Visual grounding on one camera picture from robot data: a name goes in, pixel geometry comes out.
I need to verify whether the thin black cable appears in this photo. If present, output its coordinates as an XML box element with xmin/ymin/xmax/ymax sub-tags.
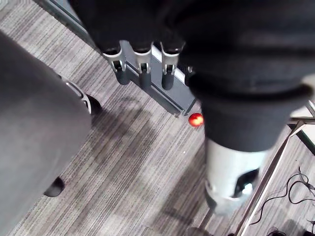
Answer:
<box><xmin>250</xmin><ymin>166</ymin><xmax>315</xmax><ymax>226</ymax></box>

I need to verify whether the small red ball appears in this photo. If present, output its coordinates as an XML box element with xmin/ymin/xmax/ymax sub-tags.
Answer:
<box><xmin>188</xmin><ymin>113</ymin><xmax>204</xmax><ymax>128</ymax></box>

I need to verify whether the silver metal frame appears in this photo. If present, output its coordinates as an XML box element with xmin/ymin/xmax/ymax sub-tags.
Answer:
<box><xmin>233</xmin><ymin>99</ymin><xmax>315</xmax><ymax>236</ymax></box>

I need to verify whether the grey metal shelf base rail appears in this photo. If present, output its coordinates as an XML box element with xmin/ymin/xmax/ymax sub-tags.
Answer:
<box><xmin>34</xmin><ymin>0</ymin><xmax>197</xmax><ymax>117</ymax></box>

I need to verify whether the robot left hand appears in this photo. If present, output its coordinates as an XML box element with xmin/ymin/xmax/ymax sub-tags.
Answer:
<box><xmin>69</xmin><ymin>0</ymin><xmax>315</xmax><ymax>217</ymax></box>

